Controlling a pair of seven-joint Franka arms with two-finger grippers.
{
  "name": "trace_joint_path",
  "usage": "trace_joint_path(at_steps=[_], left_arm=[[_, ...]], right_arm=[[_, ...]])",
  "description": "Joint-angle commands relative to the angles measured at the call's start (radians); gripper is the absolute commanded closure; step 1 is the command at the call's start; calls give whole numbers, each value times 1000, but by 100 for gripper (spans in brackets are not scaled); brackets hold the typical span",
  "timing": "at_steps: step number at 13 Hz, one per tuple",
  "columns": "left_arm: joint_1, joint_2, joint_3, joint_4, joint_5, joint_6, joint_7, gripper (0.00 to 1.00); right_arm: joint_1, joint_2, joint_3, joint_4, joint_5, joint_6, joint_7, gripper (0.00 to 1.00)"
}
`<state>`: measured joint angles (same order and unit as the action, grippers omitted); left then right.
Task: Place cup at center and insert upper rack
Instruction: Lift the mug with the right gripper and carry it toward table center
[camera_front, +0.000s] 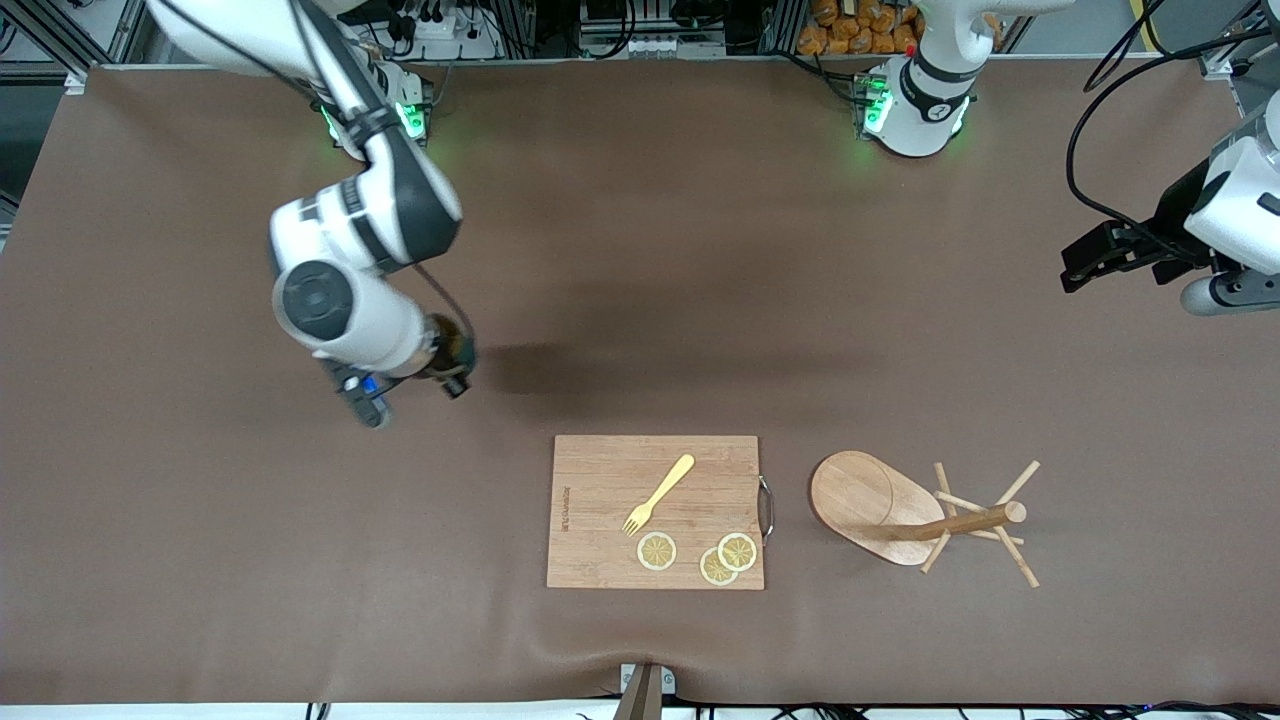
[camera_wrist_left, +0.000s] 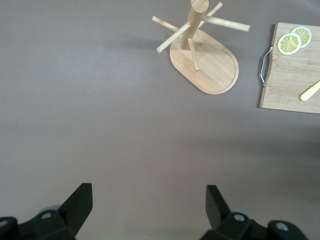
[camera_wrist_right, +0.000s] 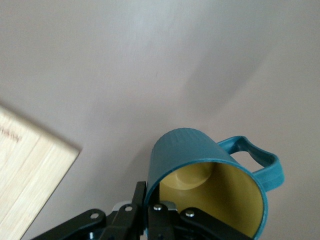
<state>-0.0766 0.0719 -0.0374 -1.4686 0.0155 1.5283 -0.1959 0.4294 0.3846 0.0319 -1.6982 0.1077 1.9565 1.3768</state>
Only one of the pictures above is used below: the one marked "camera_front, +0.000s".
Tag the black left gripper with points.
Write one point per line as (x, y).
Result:
(1178, 216)

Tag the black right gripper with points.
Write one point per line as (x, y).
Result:
(458, 353)

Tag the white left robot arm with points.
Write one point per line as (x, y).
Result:
(920, 100)

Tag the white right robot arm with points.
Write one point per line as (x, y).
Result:
(360, 310)

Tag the wooden cup rack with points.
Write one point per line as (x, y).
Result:
(850, 495)

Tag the wooden cutting board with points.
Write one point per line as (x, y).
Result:
(600, 500)

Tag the yellow plastic fork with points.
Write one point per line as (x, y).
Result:
(660, 492)

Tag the lemon slice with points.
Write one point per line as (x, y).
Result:
(738, 551)
(657, 551)
(712, 570)

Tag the white power strip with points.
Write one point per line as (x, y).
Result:
(450, 45)

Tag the white socket bar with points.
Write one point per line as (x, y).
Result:
(650, 46)

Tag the metal table edge bracket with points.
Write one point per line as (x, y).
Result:
(645, 690)

